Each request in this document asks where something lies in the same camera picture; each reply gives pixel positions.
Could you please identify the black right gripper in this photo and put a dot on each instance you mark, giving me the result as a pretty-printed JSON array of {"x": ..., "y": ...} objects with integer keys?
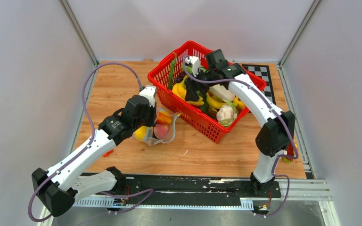
[{"x": 193, "y": 84}]

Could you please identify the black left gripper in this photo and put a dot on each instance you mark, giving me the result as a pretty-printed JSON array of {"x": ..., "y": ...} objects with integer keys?
[{"x": 153, "y": 110}]

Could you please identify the yellow pear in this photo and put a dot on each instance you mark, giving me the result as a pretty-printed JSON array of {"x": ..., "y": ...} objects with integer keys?
[{"x": 141, "y": 134}]

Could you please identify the pink peach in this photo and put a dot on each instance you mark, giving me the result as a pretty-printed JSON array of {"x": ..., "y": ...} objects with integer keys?
[{"x": 160, "y": 131}]

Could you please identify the clear zip top bag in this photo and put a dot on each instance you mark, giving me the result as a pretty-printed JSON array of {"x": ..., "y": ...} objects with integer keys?
[{"x": 151, "y": 140}]

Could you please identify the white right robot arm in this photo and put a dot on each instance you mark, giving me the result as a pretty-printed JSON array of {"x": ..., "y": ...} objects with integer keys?
[{"x": 277, "y": 126}]

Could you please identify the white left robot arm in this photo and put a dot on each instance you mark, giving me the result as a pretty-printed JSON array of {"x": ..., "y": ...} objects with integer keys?
[{"x": 59, "y": 187}]

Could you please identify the white green napa cabbage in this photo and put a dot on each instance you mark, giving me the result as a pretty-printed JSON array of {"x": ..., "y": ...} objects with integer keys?
[{"x": 221, "y": 92}]

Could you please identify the yellow banana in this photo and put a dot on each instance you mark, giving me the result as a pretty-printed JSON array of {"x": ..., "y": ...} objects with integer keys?
[
  {"x": 214, "y": 103},
  {"x": 179, "y": 89}
]

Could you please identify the white cauliflower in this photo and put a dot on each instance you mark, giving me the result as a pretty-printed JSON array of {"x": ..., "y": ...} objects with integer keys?
[{"x": 227, "y": 114}]

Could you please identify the green chili pepper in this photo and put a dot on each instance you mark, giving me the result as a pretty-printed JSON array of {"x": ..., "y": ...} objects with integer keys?
[{"x": 171, "y": 71}]

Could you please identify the black white checkerboard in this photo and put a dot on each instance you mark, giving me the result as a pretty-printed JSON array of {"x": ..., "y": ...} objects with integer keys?
[{"x": 263, "y": 72}]

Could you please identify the red toy car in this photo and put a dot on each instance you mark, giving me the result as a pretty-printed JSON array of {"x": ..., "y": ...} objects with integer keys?
[{"x": 290, "y": 152}]

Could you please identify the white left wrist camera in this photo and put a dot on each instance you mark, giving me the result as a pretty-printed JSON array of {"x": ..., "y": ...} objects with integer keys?
[{"x": 149, "y": 92}]

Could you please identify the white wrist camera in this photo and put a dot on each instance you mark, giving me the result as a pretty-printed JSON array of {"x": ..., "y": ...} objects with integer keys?
[
  {"x": 192, "y": 64},
  {"x": 149, "y": 92}
]

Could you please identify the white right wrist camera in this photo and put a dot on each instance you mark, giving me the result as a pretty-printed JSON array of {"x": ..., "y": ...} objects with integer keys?
[{"x": 192, "y": 64}]

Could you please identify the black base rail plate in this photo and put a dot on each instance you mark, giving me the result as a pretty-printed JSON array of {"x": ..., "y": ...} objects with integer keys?
[{"x": 194, "y": 191}]

